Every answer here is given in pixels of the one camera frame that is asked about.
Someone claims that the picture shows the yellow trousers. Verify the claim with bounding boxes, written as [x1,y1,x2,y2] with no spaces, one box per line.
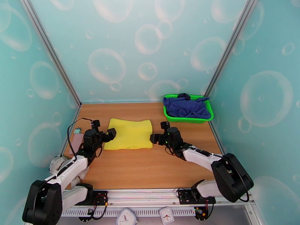
[103,118,153,151]

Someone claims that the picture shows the blue trousers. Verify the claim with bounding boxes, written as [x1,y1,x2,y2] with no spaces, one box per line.
[163,96,212,120]

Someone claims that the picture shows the pink folded garment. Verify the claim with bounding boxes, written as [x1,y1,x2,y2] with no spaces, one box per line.
[68,133,84,155]

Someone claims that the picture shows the green plastic basket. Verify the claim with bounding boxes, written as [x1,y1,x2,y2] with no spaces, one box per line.
[163,94,215,124]

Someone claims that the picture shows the white fluffy garment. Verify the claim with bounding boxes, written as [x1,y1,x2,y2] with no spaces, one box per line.
[48,155,90,188]

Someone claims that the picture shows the white square clock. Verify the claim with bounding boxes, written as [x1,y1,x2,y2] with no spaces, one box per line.
[159,207,175,224]

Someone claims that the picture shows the white rounded clock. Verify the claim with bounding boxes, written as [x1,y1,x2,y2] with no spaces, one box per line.
[116,208,138,225]

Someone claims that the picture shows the black camera cable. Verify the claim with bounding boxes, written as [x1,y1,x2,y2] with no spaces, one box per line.
[67,117,93,162]

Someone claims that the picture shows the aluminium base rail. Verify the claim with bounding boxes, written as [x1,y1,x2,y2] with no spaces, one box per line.
[50,187,256,209]

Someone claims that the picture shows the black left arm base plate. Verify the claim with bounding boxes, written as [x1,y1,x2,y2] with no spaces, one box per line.
[93,190,109,206]

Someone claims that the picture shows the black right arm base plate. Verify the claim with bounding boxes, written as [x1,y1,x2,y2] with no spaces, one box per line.
[177,189,216,205]

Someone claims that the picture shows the red black power cable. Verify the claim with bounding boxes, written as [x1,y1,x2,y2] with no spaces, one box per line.
[78,195,110,222]
[194,199,214,220]

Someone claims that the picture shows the white perforated cable duct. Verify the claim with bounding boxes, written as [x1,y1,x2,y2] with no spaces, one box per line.
[62,206,198,217]

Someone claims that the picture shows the aluminium frame post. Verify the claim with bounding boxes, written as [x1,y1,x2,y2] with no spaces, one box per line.
[18,0,82,108]
[204,0,261,98]

